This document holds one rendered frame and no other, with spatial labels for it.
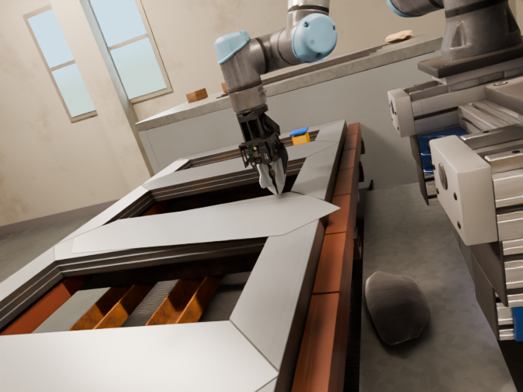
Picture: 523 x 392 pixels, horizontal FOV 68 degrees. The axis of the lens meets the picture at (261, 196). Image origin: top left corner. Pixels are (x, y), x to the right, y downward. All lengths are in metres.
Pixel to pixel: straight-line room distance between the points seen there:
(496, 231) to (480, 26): 0.55
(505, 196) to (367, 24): 3.47
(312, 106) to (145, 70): 2.93
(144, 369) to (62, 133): 4.59
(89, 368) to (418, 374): 0.45
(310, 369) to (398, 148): 1.24
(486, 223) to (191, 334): 0.38
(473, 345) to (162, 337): 0.45
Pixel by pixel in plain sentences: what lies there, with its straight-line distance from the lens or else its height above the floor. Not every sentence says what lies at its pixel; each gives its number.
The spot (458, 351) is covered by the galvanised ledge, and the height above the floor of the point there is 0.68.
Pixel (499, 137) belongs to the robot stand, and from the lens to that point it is 0.57.
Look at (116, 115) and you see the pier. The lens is 4.34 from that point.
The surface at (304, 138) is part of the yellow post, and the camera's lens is 1.38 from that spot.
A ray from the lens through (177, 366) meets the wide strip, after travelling 0.51.
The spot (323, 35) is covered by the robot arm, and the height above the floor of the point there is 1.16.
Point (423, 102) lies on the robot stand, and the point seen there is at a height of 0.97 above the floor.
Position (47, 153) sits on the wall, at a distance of 5.23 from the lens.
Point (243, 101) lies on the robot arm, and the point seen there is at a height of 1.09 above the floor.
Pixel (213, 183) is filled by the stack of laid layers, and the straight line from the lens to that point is 1.25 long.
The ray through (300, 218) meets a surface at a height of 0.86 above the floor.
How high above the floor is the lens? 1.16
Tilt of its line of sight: 19 degrees down
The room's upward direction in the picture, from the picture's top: 17 degrees counter-clockwise
